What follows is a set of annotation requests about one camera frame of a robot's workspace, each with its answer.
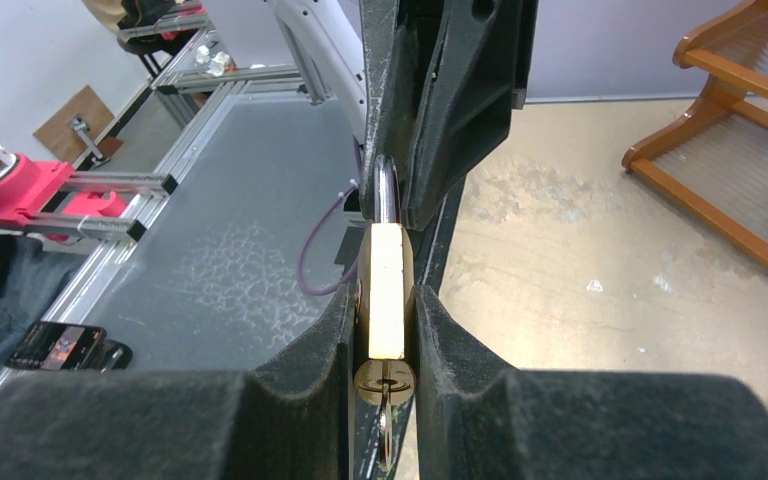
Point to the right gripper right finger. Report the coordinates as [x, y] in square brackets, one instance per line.
[479, 417]

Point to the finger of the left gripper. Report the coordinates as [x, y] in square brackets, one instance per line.
[390, 48]
[474, 59]

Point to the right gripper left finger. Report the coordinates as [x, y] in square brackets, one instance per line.
[287, 419]

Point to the padlock key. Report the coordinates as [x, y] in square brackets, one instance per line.
[384, 422]

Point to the brass padlock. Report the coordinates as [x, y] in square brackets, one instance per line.
[382, 374]

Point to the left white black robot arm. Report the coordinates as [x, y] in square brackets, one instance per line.
[328, 51]

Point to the black smartphone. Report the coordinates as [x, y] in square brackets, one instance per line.
[52, 346]

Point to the orange wooden rack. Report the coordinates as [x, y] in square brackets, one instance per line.
[713, 159]

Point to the aluminium frame rail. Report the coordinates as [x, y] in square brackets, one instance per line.
[202, 280]

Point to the wooden board with bracket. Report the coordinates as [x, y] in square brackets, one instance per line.
[80, 128]

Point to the red fixture on rail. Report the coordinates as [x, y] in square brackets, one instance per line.
[55, 200]

